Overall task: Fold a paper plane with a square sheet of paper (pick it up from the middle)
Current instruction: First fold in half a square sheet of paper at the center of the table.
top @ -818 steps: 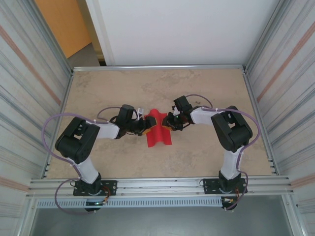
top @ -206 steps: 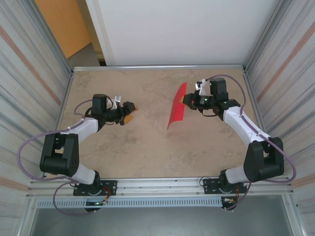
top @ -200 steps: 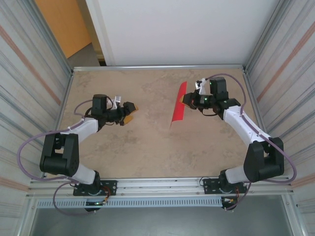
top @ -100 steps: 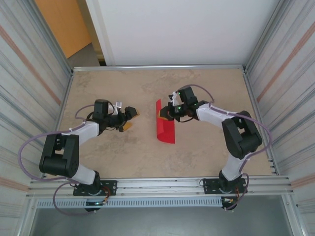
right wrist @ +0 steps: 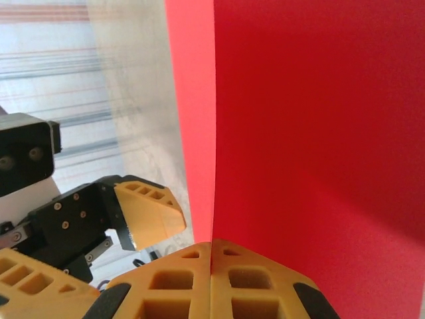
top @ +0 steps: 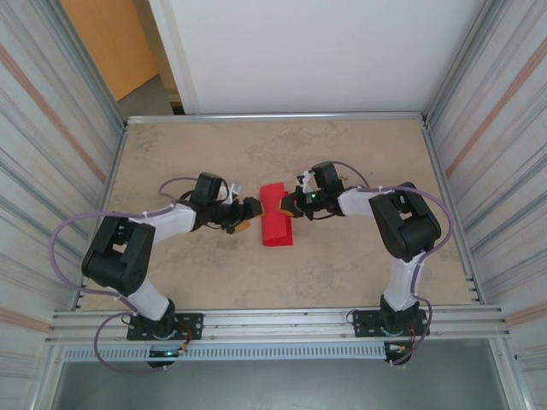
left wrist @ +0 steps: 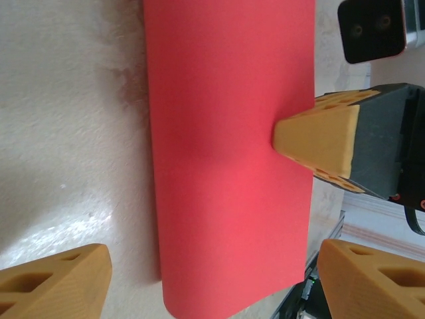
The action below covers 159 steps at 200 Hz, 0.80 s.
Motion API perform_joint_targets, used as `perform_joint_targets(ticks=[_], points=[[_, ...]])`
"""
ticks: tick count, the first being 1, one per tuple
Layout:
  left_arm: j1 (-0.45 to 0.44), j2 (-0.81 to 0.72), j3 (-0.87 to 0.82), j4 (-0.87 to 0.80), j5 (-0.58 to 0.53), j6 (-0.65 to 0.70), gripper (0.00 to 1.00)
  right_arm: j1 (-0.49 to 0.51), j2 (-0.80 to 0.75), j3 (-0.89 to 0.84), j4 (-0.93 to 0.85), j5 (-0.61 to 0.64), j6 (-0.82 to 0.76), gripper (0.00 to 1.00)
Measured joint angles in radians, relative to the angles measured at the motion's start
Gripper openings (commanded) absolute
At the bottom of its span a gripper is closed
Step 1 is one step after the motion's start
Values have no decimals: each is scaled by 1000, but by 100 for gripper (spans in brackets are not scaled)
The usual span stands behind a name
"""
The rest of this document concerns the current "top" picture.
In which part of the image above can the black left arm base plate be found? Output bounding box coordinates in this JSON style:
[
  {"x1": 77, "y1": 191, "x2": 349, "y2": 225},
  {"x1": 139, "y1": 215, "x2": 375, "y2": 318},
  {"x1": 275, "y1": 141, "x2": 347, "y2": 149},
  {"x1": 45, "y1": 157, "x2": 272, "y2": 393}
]
[{"x1": 126, "y1": 313, "x2": 204, "y2": 342}]

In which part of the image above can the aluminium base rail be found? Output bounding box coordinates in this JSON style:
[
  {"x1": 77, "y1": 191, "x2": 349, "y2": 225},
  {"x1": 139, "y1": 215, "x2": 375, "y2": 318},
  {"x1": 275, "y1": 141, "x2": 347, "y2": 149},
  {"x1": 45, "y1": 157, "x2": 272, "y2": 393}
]
[{"x1": 49, "y1": 303, "x2": 512, "y2": 345}]

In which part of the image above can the aluminium side rail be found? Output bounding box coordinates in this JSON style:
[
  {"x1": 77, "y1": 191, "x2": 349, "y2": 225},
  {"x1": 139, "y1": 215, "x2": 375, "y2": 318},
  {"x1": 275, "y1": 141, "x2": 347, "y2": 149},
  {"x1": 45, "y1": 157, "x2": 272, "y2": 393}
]
[
  {"x1": 72, "y1": 123, "x2": 129, "y2": 311},
  {"x1": 421, "y1": 119, "x2": 484, "y2": 305}
]

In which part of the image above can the black base connector box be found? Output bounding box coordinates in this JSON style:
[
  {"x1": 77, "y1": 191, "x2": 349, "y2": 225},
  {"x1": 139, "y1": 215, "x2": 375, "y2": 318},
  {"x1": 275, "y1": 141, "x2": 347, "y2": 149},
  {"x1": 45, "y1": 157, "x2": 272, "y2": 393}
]
[
  {"x1": 384, "y1": 341, "x2": 412, "y2": 368},
  {"x1": 146, "y1": 348, "x2": 177, "y2": 371}
]

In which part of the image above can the grey slotted cable duct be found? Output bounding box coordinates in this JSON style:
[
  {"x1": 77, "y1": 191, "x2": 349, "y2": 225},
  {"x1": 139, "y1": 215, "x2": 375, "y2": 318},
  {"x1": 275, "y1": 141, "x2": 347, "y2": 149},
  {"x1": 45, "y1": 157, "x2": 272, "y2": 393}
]
[{"x1": 62, "y1": 343, "x2": 388, "y2": 363}]

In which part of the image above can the aluminium corner post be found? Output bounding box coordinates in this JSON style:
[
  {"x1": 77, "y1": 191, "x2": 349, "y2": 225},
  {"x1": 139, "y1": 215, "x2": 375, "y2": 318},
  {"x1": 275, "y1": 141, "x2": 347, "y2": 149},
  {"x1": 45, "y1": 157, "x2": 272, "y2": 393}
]
[
  {"x1": 421, "y1": 0, "x2": 521, "y2": 129},
  {"x1": 25, "y1": 0, "x2": 129, "y2": 138}
]

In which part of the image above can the white door frame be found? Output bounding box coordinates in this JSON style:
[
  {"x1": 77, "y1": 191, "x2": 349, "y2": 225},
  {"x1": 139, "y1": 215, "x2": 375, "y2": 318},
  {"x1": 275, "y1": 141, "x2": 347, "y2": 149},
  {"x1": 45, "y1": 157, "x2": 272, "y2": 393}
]
[{"x1": 147, "y1": 0, "x2": 202, "y2": 116}]

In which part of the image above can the corrugated metal side panel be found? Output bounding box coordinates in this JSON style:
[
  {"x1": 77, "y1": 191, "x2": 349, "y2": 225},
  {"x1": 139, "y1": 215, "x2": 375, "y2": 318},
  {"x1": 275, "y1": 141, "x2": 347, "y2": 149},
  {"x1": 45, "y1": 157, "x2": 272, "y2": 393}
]
[
  {"x1": 431, "y1": 0, "x2": 547, "y2": 355},
  {"x1": 0, "y1": 0, "x2": 125, "y2": 355}
]

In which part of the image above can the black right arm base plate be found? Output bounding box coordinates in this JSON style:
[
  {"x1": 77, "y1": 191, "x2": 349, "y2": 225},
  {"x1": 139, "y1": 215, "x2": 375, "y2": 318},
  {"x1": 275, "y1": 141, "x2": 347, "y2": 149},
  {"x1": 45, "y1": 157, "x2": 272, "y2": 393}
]
[{"x1": 350, "y1": 309, "x2": 428, "y2": 338}]

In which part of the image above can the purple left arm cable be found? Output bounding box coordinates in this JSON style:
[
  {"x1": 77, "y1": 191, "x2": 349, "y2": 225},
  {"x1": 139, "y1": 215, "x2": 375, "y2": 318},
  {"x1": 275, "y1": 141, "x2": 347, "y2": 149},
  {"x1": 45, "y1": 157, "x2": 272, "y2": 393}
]
[{"x1": 49, "y1": 176, "x2": 206, "y2": 375}]

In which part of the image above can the red cloth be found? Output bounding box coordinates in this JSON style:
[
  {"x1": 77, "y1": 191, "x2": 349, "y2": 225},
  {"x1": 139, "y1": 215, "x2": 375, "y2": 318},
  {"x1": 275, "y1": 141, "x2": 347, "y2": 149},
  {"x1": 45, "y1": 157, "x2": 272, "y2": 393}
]
[{"x1": 258, "y1": 182, "x2": 296, "y2": 249}]

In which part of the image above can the orange wooden door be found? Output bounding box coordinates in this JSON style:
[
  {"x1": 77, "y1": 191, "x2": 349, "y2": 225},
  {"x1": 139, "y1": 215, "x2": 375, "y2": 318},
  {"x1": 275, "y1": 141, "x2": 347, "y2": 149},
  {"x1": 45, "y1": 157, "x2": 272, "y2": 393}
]
[{"x1": 59, "y1": 0, "x2": 162, "y2": 103}]

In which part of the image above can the aluminium table end rail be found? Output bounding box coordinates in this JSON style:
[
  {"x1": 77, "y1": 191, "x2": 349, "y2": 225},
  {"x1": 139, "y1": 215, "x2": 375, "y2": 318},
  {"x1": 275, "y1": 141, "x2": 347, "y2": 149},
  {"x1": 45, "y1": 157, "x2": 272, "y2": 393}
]
[{"x1": 125, "y1": 111, "x2": 428, "y2": 126}]

